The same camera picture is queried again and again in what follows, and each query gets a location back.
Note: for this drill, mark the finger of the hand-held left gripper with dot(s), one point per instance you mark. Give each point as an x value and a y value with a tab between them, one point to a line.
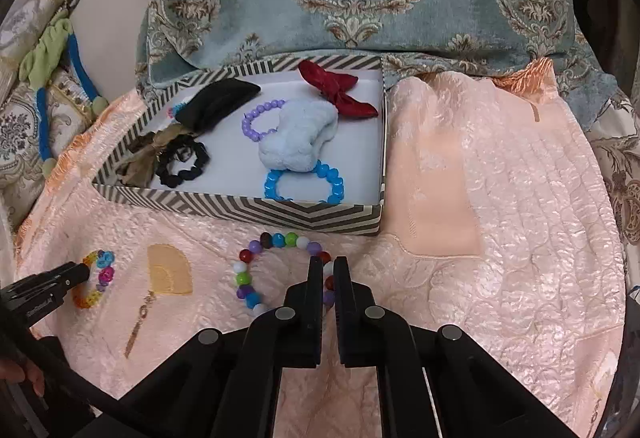
70	277

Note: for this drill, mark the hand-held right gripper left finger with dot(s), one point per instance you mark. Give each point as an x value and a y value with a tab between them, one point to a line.
314	318

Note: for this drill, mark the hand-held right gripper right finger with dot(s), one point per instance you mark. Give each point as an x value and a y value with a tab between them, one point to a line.
345	318

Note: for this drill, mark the black scrunchie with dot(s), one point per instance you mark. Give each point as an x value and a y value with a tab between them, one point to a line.
172	178

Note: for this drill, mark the striped cardboard box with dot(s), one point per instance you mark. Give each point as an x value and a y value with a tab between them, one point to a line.
350	158

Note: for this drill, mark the light blue fluffy scrunchie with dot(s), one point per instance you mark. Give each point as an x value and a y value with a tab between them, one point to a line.
300	138

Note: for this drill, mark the black fabric bow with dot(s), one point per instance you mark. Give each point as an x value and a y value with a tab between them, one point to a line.
220	103

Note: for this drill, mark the red velvet bow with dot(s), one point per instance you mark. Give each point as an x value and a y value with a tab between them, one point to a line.
330	83

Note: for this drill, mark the person's left hand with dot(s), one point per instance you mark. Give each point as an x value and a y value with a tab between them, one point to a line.
22	375

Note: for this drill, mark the tan ribbon hair bow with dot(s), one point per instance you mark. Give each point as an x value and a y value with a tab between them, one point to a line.
145	165

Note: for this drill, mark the floral embroidered cushion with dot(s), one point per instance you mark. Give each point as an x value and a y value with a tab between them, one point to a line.
20	133

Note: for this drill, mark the pink quilted blanket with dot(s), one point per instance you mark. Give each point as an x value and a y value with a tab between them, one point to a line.
500	218

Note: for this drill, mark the green and blue plush toy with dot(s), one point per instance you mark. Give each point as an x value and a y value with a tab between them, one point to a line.
47	50

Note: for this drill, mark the beige sofa backrest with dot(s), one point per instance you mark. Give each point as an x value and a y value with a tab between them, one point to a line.
120	18

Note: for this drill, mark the cream brocade bolster cushion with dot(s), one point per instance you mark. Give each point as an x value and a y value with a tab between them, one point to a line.
25	13

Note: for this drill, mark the floral beige cloth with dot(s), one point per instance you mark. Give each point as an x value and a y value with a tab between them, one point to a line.
617	168

